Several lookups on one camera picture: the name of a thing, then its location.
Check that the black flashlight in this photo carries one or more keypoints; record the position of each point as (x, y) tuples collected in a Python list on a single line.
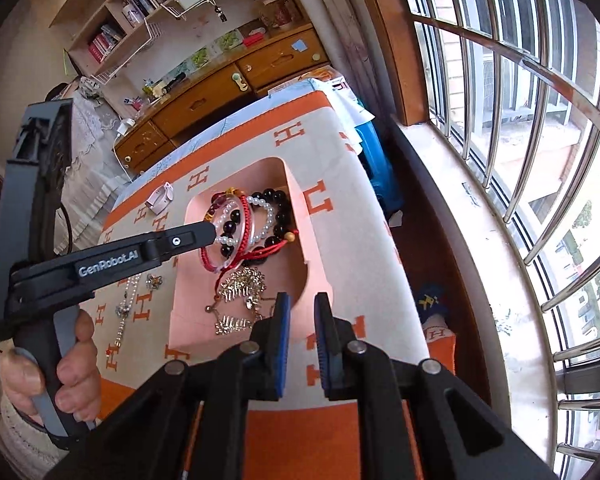
[(175, 81)]

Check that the hanging keys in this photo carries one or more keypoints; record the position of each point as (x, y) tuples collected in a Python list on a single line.
[(221, 14)]

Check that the orange and cream patterned blanket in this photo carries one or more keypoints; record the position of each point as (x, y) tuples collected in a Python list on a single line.
[(360, 240)]

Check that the wooden bookshelf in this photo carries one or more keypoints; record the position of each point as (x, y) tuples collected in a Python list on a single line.
[(100, 5)]

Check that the person's left forearm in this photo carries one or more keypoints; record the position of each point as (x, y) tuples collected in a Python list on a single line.
[(22, 447)]

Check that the beige curtain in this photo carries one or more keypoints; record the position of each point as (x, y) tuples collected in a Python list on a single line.
[(325, 15)]

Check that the orange magazine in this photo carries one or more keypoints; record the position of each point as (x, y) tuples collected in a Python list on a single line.
[(322, 77)]

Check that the blue sticker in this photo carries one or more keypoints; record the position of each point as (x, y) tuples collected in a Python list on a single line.
[(299, 46)]

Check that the pink jewelry box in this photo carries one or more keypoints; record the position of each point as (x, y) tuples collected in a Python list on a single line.
[(280, 180)]

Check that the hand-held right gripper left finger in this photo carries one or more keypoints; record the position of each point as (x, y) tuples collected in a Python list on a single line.
[(282, 345)]

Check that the clear pink bangle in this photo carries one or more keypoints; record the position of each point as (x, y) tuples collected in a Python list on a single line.
[(245, 220)]

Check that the red patterned cup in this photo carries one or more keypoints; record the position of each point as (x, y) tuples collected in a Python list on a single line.
[(282, 14)]

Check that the person's left hand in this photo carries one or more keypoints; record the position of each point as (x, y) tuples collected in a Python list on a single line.
[(77, 390)]

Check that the row of red books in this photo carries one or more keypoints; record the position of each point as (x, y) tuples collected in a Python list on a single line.
[(105, 42)]

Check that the small silver brooch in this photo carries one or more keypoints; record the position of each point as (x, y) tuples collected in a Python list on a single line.
[(154, 281)]

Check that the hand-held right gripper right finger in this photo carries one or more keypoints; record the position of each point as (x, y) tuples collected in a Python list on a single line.
[(322, 347)]

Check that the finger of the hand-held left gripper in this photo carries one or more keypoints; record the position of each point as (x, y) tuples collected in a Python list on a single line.
[(180, 241)]

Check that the small red box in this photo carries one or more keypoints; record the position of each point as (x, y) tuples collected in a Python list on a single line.
[(254, 39)]

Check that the wooden desk with drawers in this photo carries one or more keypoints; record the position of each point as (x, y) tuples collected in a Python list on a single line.
[(205, 100)]

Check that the white lace piano cover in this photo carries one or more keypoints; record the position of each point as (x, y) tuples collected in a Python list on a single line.
[(87, 160)]

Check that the blue plastic bag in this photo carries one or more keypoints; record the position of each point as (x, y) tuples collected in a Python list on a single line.
[(377, 165)]

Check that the white drawer hook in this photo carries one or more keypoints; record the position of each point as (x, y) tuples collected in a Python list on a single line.
[(239, 82)]

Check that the white charger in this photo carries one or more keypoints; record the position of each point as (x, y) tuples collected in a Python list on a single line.
[(125, 127)]

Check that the metal window grille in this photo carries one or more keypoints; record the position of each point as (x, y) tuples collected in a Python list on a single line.
[(530, 110)]

